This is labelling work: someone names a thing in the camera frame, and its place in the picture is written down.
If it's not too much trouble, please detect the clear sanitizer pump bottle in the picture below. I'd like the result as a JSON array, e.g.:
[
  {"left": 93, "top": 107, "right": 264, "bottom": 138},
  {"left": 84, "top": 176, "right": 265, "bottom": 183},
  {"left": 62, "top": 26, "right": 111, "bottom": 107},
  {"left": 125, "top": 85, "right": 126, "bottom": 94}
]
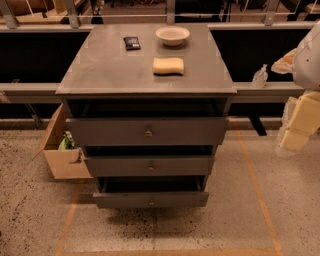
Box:
[{"left": 252, "top": 64, "right": 268, "bottom": 88}]

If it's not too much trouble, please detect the brown cardboard box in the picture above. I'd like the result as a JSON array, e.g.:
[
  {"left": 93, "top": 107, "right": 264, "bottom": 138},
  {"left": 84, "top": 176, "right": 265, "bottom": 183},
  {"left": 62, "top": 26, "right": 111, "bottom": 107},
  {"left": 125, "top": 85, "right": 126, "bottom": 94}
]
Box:
[{"left": 33, "top": 105, "right": 90, "bottom": 179}]

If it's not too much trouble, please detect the grey drawer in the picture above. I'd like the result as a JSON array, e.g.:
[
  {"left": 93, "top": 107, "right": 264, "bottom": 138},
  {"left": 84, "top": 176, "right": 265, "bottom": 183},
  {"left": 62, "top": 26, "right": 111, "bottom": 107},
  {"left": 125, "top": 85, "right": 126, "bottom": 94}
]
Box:
[
  {"left": 85, "top": 156, "right": 214, "bottom": 177},
  {"left": 93, "top": 191, "right": 209, "bottom": 208},
  {"left": 66, "top": 117, "right": 228, "bottom": 146}
]

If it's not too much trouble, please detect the green bag in box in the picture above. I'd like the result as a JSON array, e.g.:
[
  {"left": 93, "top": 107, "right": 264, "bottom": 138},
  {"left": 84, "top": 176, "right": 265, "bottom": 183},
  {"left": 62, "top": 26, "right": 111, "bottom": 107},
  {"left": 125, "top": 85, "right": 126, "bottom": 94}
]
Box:
[{"left": 58, "top": 131, "right": 75, "bottom": 150}]

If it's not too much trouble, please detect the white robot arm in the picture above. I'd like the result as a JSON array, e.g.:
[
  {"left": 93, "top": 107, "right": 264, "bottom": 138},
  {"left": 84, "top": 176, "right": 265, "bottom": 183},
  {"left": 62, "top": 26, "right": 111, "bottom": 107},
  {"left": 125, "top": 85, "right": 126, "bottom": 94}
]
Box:
[{"left": 271, "top": 21, "right": 320, "bottom": 156}]

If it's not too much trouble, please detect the grey middle drawer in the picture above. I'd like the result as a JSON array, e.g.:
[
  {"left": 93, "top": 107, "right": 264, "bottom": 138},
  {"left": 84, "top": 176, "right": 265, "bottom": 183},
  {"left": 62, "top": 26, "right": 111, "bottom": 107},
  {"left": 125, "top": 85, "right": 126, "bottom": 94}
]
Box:
[{"left": 85, "top": 156, "right": 214, "bottom": 177}]

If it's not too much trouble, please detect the grey wooden drawer cabinet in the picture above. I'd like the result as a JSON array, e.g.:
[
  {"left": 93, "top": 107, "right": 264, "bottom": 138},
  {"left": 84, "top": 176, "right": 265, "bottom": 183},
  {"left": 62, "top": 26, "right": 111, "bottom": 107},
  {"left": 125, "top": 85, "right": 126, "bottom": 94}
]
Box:
[{"left": 56, "top": 24, "right": 236, "bottom": 193}]

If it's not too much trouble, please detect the yellow sponge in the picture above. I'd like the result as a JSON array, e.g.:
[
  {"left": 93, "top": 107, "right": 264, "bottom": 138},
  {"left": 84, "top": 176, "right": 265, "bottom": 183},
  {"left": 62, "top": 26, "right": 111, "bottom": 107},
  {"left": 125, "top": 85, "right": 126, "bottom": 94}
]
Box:
[{"left": 153, "top": 58, "right": 184, "bottom": 75}]

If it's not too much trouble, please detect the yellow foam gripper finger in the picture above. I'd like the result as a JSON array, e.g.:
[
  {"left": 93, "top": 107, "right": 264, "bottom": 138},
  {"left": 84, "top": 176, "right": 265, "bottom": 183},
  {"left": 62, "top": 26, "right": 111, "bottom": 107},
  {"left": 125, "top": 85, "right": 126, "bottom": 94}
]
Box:
[
  {"left": 271, "top": 49, "right": 296, "bottom": 74},
  {"left": 279, "top": 91, "right": 320, "bottom": 153}
]

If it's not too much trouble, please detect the grey bottom drawer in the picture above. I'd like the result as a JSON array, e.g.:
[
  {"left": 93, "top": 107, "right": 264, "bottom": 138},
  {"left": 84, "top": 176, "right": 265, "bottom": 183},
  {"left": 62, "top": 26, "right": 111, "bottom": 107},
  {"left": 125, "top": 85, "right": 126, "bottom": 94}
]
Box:
[{"left": 93, "top": 191, "right": 209, "bottom": 208}]

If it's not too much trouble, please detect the white ceramic bowl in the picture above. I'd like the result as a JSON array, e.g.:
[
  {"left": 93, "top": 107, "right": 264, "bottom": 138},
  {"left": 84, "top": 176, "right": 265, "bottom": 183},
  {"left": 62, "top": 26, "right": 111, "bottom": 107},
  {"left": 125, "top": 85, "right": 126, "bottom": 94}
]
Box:
[{"left": 156, "top": 26, "right": 190, "bottom": 46}]

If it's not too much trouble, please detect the black snack packet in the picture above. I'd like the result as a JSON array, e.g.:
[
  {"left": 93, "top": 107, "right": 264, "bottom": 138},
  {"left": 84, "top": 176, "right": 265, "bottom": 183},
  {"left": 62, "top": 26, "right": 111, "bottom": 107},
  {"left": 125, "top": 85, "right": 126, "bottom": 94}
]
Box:
[{"left": 123, "top": 37, "right": 141, "bottom": 50}]

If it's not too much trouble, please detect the grey top drawer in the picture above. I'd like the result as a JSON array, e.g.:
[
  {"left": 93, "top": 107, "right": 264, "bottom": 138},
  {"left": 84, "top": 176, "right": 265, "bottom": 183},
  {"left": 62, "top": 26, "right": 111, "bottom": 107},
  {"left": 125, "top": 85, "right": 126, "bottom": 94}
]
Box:
[{"left": 66, "top": 117, "right": 228, "bottom": 146}]

